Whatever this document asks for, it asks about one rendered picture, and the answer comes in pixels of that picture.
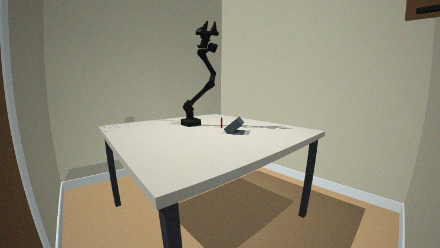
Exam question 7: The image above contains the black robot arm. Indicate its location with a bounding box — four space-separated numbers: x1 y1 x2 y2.
183 29 218 120

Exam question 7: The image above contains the blue-grey sloped panel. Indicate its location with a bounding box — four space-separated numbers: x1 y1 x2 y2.
224 117 245 135

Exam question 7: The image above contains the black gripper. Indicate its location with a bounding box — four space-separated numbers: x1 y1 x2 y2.
198 21 219 42

